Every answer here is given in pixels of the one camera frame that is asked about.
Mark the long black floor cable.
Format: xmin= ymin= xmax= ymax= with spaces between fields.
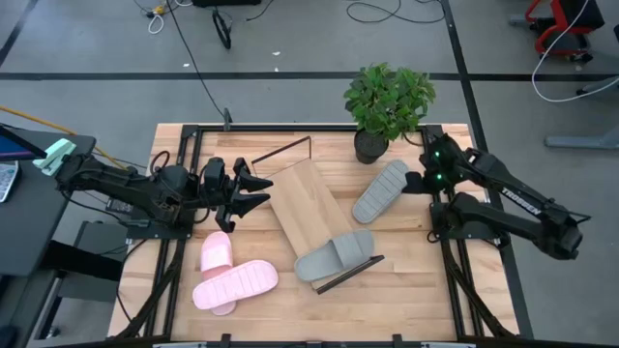
xmin=163 ymin=0 xmax=234 ymax=132

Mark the black desk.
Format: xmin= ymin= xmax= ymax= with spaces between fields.
xmin=0 ymin=126 xmax=98 ymax=278

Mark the mint green stapler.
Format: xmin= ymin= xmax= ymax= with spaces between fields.
xmin=31 ymin=137 xmax=78 ymax=178

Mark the black box on floor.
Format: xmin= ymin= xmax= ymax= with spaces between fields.
xmin=191 ymin=0 xmax=263 ymax=9

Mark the grey box under desk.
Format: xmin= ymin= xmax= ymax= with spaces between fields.
xmin=72 ymin=220 xmax=130 ymax=272

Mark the green potted plant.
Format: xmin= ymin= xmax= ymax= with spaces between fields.
xmin=342 ymin=61 xmax=438 ymax=166

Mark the white cable with yellow plug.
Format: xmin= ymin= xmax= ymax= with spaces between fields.
xmin=133 ymin=0 xmax=194 ymax=36

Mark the grey rubber slide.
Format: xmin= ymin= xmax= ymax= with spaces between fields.
xmin=293 ymin=228 xmax=376 ymax=283
xmin=351 ymin=159 xmax=412 ymax=225

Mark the wooden shelf with black frame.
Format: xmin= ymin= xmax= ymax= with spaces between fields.
xmin=250 ymin=135 xmax=387 ymax=296

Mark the pink rubber slide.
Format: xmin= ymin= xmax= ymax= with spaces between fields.
xmin=199 ymin=230 xmax=239 ymax=317
xmin=192 ymin=259 xmax=280 ymax=311

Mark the white keypad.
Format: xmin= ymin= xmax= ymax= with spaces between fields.
xmin=0 ymin=159 xmax=21 ymax=205

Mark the white floor cable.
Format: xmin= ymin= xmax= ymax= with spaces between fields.
xmin=530 ymin=0 xmax=619 ymax=104

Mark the black strap loop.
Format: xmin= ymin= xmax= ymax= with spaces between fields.
xmin=211 ymin=8 xmax=233 ymax=51

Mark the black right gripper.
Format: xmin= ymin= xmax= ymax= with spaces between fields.
xmin=403 ymin=133 xmax=457 ymax=195

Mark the red and black chair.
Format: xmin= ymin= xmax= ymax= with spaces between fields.
xmin=509 ymin=0 xmax=606 ymax=64

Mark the black looped floor cable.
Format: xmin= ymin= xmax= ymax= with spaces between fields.
xmin=345 ymin=0 xmax=447 ymax=25

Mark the grey desk leg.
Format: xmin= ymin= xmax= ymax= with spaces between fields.
xmin=544 ymin=74 xmax=619 ymax=151

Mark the black aluminium table frame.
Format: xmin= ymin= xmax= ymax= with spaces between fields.
xmin=109 ymin=123 xmax=536 ymax=348

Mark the black tablet screen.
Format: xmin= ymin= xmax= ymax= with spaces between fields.
xmin=0 ymin=123 xmax=49 ymax=163

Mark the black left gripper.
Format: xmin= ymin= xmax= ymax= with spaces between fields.
xmin=212 ymin=157 xmax=275 ymax=234

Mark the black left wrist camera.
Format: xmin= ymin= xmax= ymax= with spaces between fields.
xmin=202 ymin=157 xmax=227 ymax=195

